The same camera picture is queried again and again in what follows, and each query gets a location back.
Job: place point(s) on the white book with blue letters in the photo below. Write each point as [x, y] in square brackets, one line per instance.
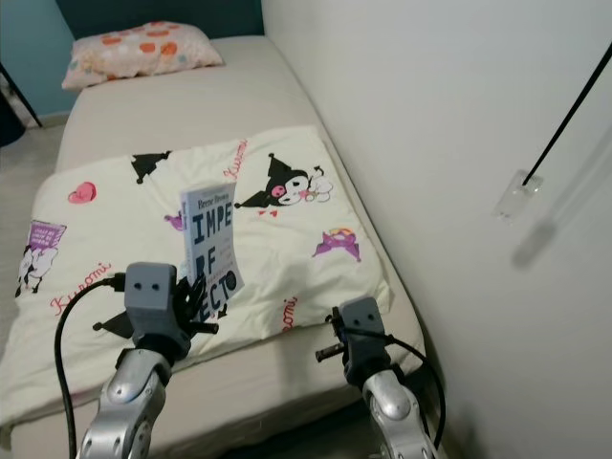
[210, 229]

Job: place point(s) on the pink pillow with orange patches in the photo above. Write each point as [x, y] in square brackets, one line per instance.
[139, 54]

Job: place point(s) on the cream cartoon print blanket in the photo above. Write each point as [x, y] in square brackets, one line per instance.
[115, 239]

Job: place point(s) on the black metal stand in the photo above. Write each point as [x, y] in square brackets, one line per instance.
[19, 96]

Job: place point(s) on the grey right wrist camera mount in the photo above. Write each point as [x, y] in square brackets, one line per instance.
[363, 330]

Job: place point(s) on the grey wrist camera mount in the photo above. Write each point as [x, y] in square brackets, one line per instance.
[150, 298]
[363, 330]

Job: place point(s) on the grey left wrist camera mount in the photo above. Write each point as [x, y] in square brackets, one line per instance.
[150, 298]

